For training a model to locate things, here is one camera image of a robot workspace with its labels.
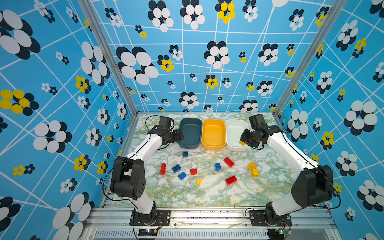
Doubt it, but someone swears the white plastic bin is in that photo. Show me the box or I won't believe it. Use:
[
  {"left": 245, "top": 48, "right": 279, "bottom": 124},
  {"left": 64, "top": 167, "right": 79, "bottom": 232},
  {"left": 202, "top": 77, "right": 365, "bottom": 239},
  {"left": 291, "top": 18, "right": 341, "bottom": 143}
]
[{"left": 226, "top": 120, "right": 249, "bottom": 152}]

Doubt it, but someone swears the dark teal plastic bin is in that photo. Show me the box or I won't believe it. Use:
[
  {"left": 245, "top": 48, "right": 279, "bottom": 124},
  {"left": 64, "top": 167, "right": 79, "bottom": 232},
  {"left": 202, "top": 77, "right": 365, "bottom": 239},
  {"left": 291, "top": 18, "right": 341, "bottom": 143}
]
[{"left": 178, "top": 118, "right": 203, "bottom": 149}]

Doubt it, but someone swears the orange yellow lego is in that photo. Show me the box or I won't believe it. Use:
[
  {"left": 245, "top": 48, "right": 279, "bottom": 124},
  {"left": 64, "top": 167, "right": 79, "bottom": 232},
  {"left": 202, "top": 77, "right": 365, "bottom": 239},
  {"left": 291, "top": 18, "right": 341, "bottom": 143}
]
[{"left": 247, "top": 162, "right": 256, "bottom": 171}]

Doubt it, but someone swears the dark blue lego brick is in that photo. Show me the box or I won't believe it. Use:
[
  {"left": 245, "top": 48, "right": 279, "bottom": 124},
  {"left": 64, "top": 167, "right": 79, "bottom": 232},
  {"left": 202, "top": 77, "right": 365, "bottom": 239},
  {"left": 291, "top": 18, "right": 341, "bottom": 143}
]
[{"left": 172, "top": 165, "right": 181, "bottom": 173}]

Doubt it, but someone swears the long red lego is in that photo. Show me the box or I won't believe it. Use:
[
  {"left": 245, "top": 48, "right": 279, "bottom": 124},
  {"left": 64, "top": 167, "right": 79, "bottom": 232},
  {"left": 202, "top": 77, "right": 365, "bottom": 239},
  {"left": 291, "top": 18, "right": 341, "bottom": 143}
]
[
  {"left": 225, "top": 176, "right": 238, "bottom": 186},
  {"left": 224, "top": 157, "right": 235, "bottom": 168},
  {"left": 160, "top": 163, "right": 167, "bottom": 176}
]

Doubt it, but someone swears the yellow plastic bin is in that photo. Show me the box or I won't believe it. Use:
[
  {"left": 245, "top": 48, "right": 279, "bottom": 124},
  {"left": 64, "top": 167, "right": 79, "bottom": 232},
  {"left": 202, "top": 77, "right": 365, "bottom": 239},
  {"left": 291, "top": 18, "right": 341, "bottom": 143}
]
[{"left": 202, "top": 119, "right": 226, "bottom": 151}]

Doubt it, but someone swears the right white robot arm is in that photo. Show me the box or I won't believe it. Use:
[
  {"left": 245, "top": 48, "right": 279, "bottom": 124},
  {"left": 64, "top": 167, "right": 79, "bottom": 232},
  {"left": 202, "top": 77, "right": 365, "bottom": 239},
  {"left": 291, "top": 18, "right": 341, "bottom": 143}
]
[{"left": 240, "top": 126, "right": 335, "bottom": 226}]

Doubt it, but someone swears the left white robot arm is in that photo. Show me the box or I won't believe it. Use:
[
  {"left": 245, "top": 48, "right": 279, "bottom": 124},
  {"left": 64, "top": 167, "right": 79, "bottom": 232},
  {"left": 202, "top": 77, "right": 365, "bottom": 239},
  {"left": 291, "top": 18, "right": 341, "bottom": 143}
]
[{"left": 110, "top": 126, "right": 184, "bottom": 224}]

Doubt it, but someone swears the light blue lego brick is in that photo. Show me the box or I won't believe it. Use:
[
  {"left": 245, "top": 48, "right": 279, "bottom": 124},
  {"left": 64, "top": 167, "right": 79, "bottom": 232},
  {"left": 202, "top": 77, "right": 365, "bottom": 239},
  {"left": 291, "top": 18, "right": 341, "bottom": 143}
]
[{"left": 178, "top": 172, "right": 187, "bottom": 181}]

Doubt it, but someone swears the small red lego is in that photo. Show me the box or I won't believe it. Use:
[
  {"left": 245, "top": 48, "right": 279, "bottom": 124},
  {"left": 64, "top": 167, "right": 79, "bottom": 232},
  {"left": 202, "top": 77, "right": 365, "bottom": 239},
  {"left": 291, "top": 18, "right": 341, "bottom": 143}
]
[{"left": 190, "top": 169, "right": 198, "bottom": 176}]

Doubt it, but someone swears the blue lego centre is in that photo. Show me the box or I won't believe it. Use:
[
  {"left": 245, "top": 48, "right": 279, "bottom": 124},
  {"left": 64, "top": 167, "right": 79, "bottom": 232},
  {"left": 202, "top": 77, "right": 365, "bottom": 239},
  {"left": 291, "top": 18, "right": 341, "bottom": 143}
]
[{"left": 214, "top": 163, "right": 221, "bottom": 171}]

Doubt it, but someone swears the right circuit board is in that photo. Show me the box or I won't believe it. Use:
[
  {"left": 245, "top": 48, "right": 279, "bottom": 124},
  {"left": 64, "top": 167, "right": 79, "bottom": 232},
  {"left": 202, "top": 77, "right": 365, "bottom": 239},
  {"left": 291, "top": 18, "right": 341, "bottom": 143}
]
[{"left": 268, "top": 229, "right": 292, "bottom": 240}]

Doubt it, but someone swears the circuit board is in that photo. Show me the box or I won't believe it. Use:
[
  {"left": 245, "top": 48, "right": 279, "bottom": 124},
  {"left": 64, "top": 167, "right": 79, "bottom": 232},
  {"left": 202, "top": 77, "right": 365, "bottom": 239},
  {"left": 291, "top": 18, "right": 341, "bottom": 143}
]
[
  {"left": 268, "top": 229, "right": 292, "bottom": 240},
  {"left": 139, "top": 229, "right": 158, "bottom": 237}
]

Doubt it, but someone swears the left circuit board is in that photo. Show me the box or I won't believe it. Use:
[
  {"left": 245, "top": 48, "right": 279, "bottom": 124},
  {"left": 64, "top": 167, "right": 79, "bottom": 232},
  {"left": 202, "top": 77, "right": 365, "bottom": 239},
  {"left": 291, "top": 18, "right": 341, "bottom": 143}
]
[{"left": 139, "top": 229, "right": 158, "bottom": 237}]

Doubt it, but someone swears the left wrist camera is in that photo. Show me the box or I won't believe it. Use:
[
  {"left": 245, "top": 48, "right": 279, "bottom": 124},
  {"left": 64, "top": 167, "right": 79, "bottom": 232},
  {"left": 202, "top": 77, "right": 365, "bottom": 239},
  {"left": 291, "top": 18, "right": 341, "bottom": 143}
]
[{"left": 158, "top": 117, "right": 175, "bottom": 131}]

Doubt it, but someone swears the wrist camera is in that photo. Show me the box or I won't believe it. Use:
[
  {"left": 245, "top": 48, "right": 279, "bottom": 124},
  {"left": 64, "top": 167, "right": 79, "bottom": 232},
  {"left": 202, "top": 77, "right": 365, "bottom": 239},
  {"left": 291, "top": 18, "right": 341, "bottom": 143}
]
[
  {"left": 249, "top": 114, "right": 268, "bottom": 131},
  {"left": 158, "top": 117, "right": 175, "bottom": 131}
]

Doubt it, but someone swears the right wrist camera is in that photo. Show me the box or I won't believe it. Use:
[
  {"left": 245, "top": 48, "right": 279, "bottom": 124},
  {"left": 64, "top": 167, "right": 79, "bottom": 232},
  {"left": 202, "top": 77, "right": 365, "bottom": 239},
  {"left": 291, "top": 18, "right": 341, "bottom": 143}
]
[{"left": 249, "top": 114, "right": 268, "bottom": 131}]

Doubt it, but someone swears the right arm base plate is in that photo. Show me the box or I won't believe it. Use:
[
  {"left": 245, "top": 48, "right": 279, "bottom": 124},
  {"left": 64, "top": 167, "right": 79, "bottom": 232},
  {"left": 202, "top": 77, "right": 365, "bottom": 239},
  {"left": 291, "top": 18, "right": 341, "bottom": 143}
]
[{"left": 247, "top": 210, "right": 292, "bottom": 228}]

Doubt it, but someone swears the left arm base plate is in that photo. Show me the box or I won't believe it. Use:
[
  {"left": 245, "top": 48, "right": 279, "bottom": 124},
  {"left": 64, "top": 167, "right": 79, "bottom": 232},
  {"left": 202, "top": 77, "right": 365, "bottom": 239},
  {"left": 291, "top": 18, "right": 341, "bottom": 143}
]
[{"left": 130, "top": 210, "right": 171, "bottom": 227}]

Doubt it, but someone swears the aluminium front rail frame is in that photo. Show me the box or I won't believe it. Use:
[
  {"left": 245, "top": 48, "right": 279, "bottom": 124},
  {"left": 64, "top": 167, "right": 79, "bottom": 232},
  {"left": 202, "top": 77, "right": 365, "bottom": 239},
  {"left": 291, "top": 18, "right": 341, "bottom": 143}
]
[{"left": 81, "top": 207, "right": 342, "bottom": 240}]

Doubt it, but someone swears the aluminium corner post right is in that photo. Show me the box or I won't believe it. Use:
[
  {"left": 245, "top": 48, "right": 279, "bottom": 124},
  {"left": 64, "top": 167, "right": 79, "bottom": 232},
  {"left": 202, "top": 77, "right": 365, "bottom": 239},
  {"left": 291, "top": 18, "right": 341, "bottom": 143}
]
[{"left": 273, "top": 0, "right": 347, "bottom": 120}]

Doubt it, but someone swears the aluminium corner post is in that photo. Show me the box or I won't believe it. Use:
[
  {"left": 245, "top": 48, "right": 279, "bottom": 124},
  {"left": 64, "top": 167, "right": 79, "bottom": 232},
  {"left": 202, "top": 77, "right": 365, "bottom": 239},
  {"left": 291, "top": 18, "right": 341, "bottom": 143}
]
[
  {"left": 273, "top": 0, "right": 347, "bottom": 120},
  {"left": 79, "top": 0, "right": 138, "bottom": 119}
]

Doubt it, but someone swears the aluminium corner post left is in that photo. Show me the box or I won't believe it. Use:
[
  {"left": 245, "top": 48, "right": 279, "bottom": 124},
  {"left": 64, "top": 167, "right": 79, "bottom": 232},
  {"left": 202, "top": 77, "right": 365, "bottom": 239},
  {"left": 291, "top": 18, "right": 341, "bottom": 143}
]
[{"left": 79, "top": 0, "right": 138, "bottom": 119}]

